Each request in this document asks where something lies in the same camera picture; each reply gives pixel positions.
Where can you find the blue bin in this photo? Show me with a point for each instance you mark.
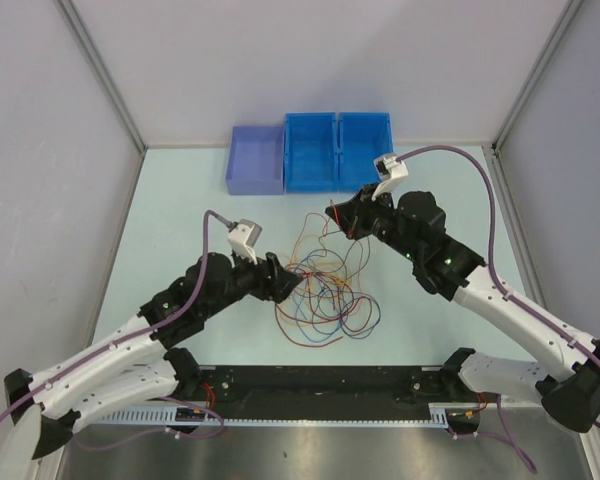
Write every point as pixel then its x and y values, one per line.
pixel 311 152
pixel 363 136

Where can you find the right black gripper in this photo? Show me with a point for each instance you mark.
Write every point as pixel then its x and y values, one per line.
pixel 355 212

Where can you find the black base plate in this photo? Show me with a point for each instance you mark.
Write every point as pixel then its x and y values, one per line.
pixel 327 393

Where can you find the right aluminium frame post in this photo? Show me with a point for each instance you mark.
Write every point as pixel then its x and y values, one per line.
pixel 539 67

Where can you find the right aluminium table rail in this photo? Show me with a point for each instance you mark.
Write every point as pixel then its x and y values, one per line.
pixel 512 220

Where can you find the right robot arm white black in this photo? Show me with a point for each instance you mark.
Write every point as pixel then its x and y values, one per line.
pixel 563 375

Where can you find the left aluminium frame post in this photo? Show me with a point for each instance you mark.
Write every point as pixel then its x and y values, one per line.
pixel 90 51

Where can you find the aluminium frame post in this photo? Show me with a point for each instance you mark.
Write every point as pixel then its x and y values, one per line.
pixel 539 67
pixel 90 51

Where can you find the lavender plastic bin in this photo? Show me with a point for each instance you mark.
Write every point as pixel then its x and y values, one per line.
pixel 255 162

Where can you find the blue bin middle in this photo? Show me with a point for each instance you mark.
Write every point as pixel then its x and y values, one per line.
pixel 311 152

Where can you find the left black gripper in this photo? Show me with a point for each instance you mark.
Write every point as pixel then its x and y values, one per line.
pixel 280 282

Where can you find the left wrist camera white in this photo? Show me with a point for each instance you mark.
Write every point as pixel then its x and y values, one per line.
pixel 242 238

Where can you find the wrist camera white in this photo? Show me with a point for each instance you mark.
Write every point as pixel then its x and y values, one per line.
pixel 242 238
pixel 391 171

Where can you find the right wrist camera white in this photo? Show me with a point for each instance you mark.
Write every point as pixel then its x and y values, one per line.
pixel 391 171

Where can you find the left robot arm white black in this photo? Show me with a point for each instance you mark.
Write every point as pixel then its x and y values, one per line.
pixel 143 359

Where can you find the blue bin right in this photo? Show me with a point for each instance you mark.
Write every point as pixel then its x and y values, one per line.
pixel 363 136

